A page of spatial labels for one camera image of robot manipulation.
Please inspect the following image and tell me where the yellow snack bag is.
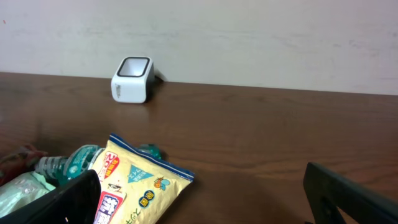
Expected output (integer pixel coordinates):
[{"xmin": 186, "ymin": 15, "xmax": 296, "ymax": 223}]
[{"xmin": 91, "ymin": 134, "xmax": 195, "ymax": 224}]

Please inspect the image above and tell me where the blue mouthwash bottle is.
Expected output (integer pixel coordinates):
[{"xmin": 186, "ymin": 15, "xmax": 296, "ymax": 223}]
[{"xmin": 35, "ymin": 142, "xmax": 161, "ymax": 192}]

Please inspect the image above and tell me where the white barcode scanner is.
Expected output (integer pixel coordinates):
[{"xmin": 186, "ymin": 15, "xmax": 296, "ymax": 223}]
[{"xmin": 111, "ymin": 56, "xmax": 164, "ymax": 104}]

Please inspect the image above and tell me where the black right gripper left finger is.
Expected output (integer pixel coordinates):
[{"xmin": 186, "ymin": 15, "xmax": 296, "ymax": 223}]
[{"xmin": 1, "ymin": 170, "xmax": 101, "ymax": 224}]

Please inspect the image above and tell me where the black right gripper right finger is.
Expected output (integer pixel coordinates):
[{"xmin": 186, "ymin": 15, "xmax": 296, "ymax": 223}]
[{"xmin": 303, "ymin": 162, "xmax": 397, "ymax": 223}]

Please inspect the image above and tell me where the light green tissue pack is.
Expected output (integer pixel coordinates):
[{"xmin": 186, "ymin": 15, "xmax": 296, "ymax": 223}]
[{"xmin": 1, "ymin": 171, "xmax": 55, "ymax": 218}]

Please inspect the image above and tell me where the red chocolate bar wrapper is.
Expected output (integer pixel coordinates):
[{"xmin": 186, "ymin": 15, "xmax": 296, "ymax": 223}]
[{"xmin": 1, "ymin": 144, "xmax": 48, "ymax": 186}]

